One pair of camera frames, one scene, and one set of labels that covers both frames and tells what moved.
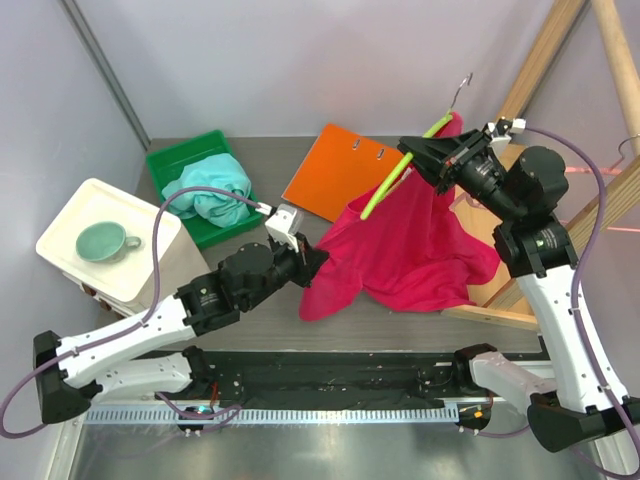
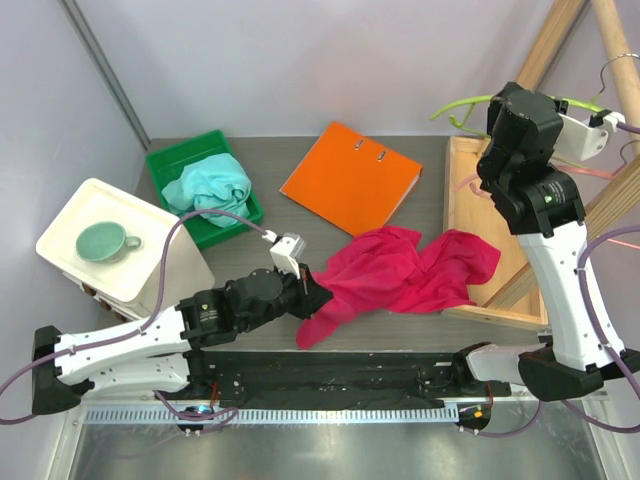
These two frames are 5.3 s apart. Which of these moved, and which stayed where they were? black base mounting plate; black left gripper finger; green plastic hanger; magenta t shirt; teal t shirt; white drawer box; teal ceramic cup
Moved: green plastic hanger; black left gripper finger; magenta t shirt
Stayed: white drawer box; teal ceramic cup; teal t shirt; black base mounting plate
